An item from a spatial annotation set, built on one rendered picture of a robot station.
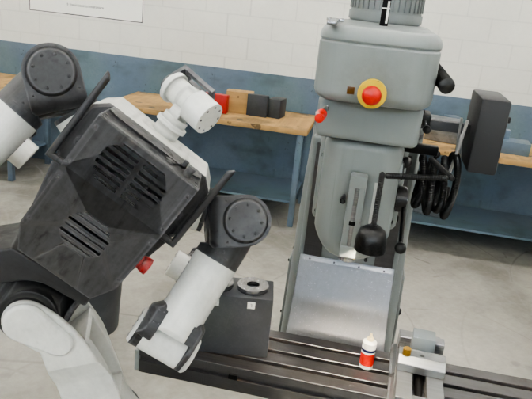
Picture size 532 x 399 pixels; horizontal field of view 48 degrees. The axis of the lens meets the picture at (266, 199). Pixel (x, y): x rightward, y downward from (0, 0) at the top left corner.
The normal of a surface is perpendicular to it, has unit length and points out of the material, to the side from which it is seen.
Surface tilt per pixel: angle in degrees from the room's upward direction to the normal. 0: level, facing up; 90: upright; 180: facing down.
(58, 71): 75
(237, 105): 90
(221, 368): 90
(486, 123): 90
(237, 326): 90
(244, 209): 68
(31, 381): 0
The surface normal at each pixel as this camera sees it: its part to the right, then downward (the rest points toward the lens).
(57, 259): -0.10, 0.43
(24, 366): 0.10, -0.94
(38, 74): 0.32, 0.08
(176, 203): 0.04, 0.24
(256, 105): -0.26, 0.29
